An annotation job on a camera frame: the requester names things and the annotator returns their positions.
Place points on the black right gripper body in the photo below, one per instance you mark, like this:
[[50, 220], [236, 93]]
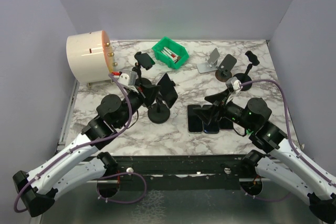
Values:
[[224, 109]]

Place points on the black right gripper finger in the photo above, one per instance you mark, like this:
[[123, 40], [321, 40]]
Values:
[[219, 97], [209, 113]]

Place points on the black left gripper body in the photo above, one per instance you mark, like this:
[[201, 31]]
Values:
[[140, 96]]

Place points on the purple case phone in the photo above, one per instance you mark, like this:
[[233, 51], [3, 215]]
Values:
[[225, 124]]

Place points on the black front phone stand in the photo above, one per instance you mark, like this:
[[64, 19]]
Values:
[[158, 113]]

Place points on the black clamp phone stand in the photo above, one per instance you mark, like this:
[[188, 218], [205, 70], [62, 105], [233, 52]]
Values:
[[143, 60]]

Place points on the black round base phone stand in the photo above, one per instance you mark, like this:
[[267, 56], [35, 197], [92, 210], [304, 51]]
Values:
[[244, 77]]

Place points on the black phone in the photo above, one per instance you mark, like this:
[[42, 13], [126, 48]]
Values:
[[211, 128]]

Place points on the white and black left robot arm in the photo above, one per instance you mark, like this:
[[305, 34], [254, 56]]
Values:
[[39, 188]]

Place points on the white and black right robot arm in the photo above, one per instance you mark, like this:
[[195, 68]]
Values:
[[281, 161]]

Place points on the brown base phone stand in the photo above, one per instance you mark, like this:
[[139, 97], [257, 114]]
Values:
[[223, 72]]

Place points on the silver folding phone stand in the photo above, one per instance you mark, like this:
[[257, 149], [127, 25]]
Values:
[[211, 64]]

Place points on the green plastic bin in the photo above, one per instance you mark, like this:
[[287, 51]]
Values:
[[170, 53]]

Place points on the white cylindrical drum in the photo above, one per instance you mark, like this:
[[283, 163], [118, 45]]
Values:
[[90, 56]]

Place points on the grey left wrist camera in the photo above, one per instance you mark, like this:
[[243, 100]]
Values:
[[127, 79]]

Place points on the black front mounting rail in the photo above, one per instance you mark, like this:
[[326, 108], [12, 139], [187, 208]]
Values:
[[184, 172]]

